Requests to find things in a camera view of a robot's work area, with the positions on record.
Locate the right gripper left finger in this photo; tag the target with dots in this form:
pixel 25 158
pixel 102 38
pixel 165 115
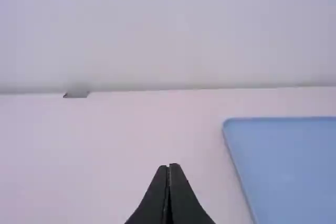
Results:
pixel 155 197

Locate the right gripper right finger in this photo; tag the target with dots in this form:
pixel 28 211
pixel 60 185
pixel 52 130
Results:
pixel 183 200

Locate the blue mat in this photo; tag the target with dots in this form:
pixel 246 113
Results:
pixel 286 166

